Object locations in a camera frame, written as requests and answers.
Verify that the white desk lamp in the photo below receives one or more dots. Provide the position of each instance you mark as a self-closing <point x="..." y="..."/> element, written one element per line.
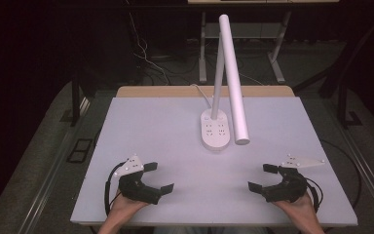
<point x="234" y="81"/>

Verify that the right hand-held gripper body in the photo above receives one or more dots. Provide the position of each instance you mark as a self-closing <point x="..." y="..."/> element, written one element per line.
<point x="289" y="190"/>

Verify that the black metal stand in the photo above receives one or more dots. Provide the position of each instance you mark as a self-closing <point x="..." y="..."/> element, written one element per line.
<point x="75" y="104"/>
<point x="341" y="104"/>

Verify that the aluminium floor rail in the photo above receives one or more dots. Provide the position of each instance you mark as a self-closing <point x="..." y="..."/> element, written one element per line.
<point x="50" y="182"/>
<point x="366" y="175"/>

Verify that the person's right hand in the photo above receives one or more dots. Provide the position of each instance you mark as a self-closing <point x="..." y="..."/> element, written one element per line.
<point x="300" y="206"/>

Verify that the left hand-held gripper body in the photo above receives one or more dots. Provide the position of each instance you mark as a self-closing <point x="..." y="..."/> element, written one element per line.
<point x="136" y="190"/>

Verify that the black floor frame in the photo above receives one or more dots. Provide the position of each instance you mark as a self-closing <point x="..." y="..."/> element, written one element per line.
<point x="78" y="157"/>

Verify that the person's left hand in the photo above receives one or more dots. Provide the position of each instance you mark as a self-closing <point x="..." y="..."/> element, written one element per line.
<point x="125" y="206"/>

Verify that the grey metal desk frame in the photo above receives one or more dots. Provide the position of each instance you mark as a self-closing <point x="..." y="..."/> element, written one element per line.
<point x="203" y="65"/>

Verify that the white table mat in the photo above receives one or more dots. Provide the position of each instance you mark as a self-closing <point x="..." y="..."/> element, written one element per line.
<point x="175" y="136"/>

